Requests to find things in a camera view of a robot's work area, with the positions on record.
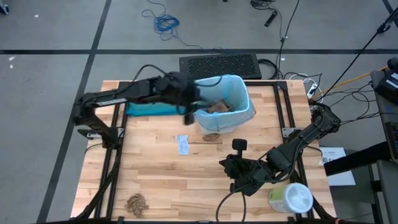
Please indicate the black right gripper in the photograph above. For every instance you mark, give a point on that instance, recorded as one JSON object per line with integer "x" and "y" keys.
{"x": 248, "y": 175}

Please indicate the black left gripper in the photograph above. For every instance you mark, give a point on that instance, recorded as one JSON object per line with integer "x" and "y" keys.
{"x": 178, "y": 90}

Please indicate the white plastic trash bin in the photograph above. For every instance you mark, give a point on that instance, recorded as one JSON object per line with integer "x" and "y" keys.
{"x": 224, "y": 131}

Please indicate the brown paper ball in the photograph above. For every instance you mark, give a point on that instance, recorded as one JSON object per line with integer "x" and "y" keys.
{"x": 211, "y": 137}

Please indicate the white paper slip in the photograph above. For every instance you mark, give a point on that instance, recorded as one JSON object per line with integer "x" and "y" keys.
{"x": 183, "y": 145}

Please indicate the teal cloth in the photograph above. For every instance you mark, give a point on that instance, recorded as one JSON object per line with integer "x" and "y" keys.
{"x": 149, "y": 109}

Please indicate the large brown paper wad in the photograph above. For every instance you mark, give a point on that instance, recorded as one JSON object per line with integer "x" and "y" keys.
{"x": 136, "y": 205}

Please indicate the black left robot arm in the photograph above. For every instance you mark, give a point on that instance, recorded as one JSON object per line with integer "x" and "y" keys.
{"x": 133, "y": 91}

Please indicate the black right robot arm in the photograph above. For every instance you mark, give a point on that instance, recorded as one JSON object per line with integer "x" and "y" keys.
{"x": 311, "y": 133}

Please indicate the black perforated computer case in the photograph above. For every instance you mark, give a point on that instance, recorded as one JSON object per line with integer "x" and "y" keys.
{"x": 220, "y": 66}

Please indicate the green canister white lid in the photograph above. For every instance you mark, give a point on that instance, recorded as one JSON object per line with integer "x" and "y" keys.
{"x": 295, "y": 197}

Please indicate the white power strip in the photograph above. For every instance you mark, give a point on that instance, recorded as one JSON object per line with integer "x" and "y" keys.
{"x": 312, "y": 90}

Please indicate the white printed paper sheet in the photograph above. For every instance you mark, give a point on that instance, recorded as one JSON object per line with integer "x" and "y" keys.
{"x": 339, "y": 179}

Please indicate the black power strip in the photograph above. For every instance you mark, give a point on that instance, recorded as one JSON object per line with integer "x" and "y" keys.
{"x": 270, "y": 18}

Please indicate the black side desk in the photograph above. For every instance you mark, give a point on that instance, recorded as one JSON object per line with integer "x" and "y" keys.
{"x": 357, "y": 158}

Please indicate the black device white label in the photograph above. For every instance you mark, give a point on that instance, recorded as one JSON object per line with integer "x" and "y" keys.
{"x": 385, "y": 87}

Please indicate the black stand pole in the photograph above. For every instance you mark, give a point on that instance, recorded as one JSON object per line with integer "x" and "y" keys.
{"x": 384, "y": 27}

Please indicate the dark blue floor object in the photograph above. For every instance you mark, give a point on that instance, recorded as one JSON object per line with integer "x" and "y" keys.
{"x": 3, "y": 9}

